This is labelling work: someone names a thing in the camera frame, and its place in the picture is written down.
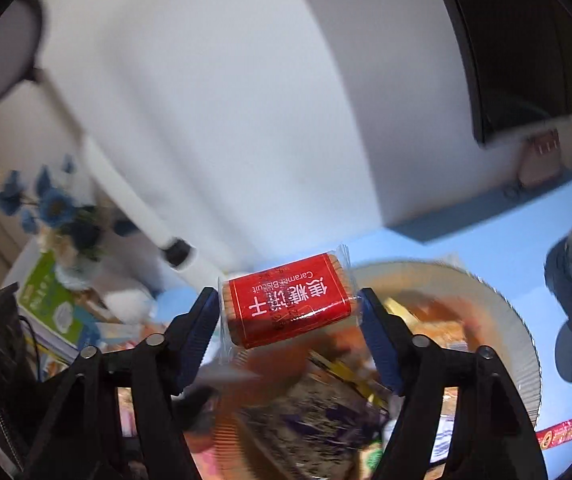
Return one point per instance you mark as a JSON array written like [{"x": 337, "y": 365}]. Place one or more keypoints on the black monitor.
[{"x": 526, "y": 50}]

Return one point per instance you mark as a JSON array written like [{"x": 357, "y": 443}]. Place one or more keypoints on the gold ribbed plate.
[{"x": 511, "y": 330}]

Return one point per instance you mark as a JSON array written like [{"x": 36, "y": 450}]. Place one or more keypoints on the white vase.
[{"x": 130, "y": 305}]

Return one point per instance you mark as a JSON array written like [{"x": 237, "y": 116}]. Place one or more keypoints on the white green snack packet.
[{"x": 373, "y": 460}]

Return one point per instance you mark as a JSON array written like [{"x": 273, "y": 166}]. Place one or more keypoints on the blue flower bouquet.
[{"x": 55, "y": 207}]

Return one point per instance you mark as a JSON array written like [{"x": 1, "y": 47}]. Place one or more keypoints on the tan biscuit packet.
[{"x": 453, "y": 335}]

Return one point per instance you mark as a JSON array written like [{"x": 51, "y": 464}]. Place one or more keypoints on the small red packet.
[{"x": 563, "y": 434}]

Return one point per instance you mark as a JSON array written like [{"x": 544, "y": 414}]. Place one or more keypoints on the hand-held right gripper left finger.
[{"x": 198, "y": 330}]

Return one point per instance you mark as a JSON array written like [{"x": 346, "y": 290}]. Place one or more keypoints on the yellow snack packet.
[{"x": 346, "y": 375}]

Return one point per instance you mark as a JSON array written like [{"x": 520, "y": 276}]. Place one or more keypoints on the brown cardboard box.
[{"x": 541, "y": 157}]

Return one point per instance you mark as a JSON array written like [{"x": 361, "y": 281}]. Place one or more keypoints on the large purple white snack bag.
[{"x": 316, "y": 420}]

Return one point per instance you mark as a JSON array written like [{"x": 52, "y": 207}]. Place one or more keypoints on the row of grey blue books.
[{"x": 58, "y": 347}]

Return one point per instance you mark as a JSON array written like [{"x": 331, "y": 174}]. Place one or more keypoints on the red caramel biscuit packet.
[{"x": 291, "y": 300}]

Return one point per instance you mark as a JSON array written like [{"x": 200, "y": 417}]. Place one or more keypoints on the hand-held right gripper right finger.
[{"x": 381, "y": 345}]

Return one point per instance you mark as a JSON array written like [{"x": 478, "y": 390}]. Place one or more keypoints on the green cover book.
[{"x": 45, "y": 300}]

